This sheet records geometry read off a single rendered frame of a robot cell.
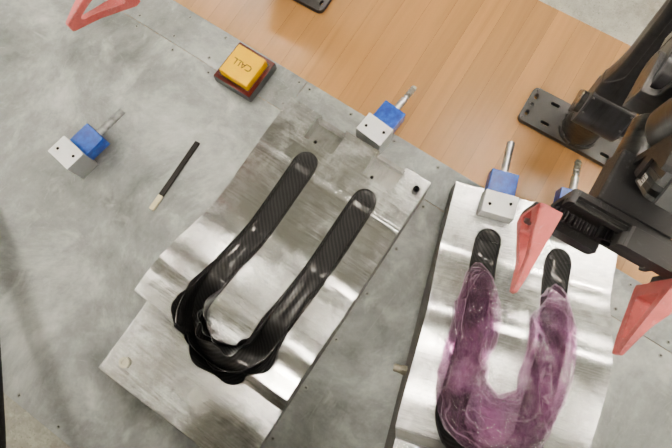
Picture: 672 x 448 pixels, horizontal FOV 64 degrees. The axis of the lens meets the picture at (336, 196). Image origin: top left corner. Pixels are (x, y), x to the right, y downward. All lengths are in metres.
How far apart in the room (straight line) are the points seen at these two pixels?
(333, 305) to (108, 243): 0.41
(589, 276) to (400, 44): 0.51
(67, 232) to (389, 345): 0.57
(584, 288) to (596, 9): 1.44
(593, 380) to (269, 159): 0.56
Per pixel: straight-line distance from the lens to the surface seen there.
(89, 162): 1.01
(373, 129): 0.89
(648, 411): 0.99
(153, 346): 0.87
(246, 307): 0.77
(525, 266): 0.49
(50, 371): 1.00
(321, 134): 0.88
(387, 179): 0.86
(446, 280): 0.82
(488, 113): 0.99
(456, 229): 0.86
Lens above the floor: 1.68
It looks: 75 degrees down
